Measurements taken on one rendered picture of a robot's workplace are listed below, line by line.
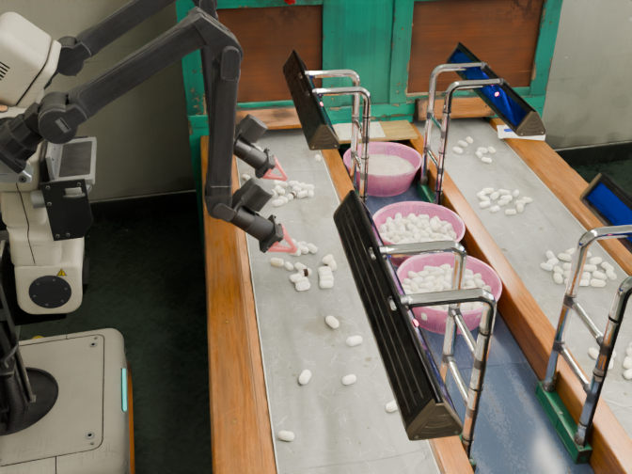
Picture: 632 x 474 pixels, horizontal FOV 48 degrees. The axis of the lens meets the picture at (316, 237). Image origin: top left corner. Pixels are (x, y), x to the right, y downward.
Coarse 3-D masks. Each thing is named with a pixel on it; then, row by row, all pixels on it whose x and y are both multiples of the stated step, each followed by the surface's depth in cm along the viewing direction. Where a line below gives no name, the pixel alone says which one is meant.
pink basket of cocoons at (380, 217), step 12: (396, 204) 212; (408, 204) 213; (420, 204) 213; (432, 204) 212; (384, 216) 210; (432, 216) 212; (456, 216) 206; (456, 228) 205; (384, 240) 195; (456, 240) 194; (396, 264) 200
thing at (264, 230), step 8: (256, 216) 174; (272, 216) 181; (256, 224) 174; (264, 224) 175; (272, 224) 177; (248, 232) 175; (256, 232) 175; (264, 232) 175; (272, 232) 175; (264, 240) 177; (272, 240) 174; (264, 248) 175
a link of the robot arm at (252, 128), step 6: (246, 120) 203; (252, 120) 204; (258, 120) 206; (240, 126) 204; (246, 126) 204; (252, 126) 204; (258, 126) 204; (264, 126) 206; (240, 132) 204; (246, 132) 205; (252, 132) 205; (258, 132) 205; (234, 138) 204; (252, 138) 205; (258, 138) 207
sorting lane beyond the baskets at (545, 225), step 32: (480, 128) 267; (448, 160) 244; (480, 160) 244; (512, 160) 244; (512, 192) 224; (544, 192) 224; (512, 224) 208; (544, 224) 208; (576, 224) 208; (512, 256) 193; (544, 256) 193; (608, 256) 193; (544, 288) 181; (608, 288) 181; (576, 320) 170; (576, 352) 160; (608, 384) 151
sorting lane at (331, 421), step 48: (288, 144) 255; (288, 192) 224; (336, 240) 200; (288, 288) 181; (336, 288) 181; (288, 336) 164; (336, 336) 164; (288, 384) 151; (336, 384) 151; (384, 384) 151; (336, 432) 140; (384, 432) 140
